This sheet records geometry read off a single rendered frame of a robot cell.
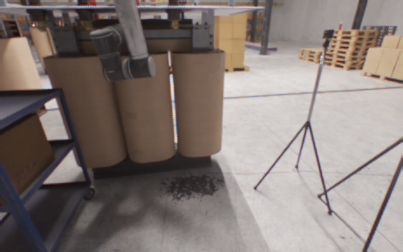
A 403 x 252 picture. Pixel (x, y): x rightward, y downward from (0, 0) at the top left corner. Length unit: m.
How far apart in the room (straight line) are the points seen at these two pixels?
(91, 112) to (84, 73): 0.28
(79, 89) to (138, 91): 0.39
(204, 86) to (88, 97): 0.84
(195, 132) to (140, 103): 0.51
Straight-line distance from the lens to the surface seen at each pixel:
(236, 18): 6.43
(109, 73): 1.24
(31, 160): 1.43
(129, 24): 1.14
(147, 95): 1.59
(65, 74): 1.67
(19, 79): 3.83
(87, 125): 1.75
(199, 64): 1.55
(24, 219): 1.33
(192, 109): 1.64
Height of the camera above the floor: 1.25
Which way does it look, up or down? 26 degrees down
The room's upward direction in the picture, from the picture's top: 1 degrees counter-clockwise
